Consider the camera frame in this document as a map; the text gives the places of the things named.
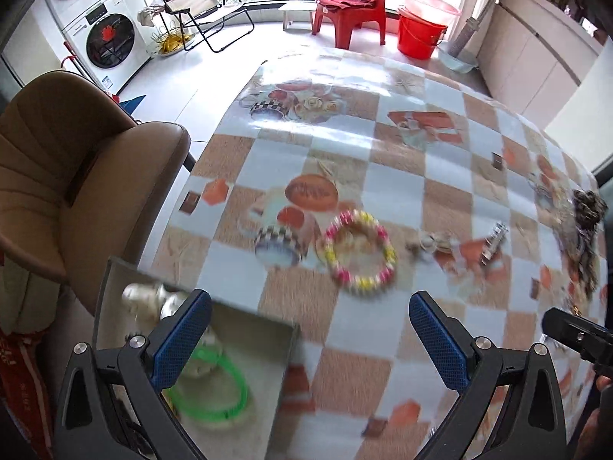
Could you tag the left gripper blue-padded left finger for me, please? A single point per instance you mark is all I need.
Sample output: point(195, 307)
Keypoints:
point(173, 340)

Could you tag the grey storage tray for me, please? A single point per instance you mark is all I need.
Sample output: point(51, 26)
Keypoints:
point(258, 345)

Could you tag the green plastic bangle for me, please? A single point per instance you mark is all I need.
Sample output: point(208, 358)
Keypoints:
point(218, 401)

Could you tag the white sideboard cabinet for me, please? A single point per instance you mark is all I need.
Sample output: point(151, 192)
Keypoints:
point(533, 58)

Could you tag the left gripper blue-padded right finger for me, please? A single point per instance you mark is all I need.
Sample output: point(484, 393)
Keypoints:
point(445, 339)

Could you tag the light blue basin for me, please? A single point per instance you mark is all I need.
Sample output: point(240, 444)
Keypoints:
point(462, 64)

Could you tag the person's right hand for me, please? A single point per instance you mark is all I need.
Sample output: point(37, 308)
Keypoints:
point(588, 435)

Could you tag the yellow wire basket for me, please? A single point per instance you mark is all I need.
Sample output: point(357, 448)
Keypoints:
point(169, 43)

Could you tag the red patterned blanket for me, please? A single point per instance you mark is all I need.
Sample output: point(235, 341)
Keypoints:
point(24, 393)

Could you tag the cream satin scrunchie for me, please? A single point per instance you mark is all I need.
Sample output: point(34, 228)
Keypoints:
point(150, 303)

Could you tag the red plastic chair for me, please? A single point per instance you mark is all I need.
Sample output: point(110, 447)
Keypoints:
point(347, 15)

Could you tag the leopard print scrunchie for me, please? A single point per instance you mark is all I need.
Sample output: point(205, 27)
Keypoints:
point(589, 209)

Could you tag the silver star hair clip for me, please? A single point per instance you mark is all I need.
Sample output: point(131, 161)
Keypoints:
point(493, 242)

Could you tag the white washing machine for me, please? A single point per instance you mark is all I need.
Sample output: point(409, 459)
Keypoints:
point(106, 38)

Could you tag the white small stool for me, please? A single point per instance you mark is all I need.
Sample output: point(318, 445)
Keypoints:
point(298, 15)

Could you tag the black folding chair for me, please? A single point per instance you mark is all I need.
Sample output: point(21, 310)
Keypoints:
point(204, 19)

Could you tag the brown leather chair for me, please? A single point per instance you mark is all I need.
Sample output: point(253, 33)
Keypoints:
point(81, 180)

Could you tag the green cushion seat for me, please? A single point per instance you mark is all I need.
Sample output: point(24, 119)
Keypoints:
point(28, 302)

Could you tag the red plastic bucket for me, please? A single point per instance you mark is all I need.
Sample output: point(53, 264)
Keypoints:
point(423, 25)

